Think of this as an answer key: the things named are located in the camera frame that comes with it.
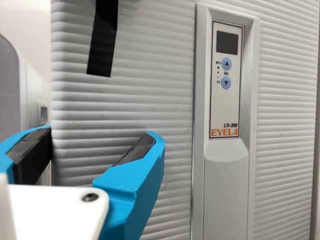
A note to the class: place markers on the incubator door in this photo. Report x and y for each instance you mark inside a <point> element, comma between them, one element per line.
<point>155,100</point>

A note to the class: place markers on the white box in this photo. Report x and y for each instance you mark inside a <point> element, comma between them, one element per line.
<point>17,82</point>

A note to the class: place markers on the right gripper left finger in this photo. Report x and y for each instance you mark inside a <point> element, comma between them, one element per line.
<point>25,150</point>

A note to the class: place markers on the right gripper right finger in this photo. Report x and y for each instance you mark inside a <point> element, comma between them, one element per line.
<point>135,190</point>

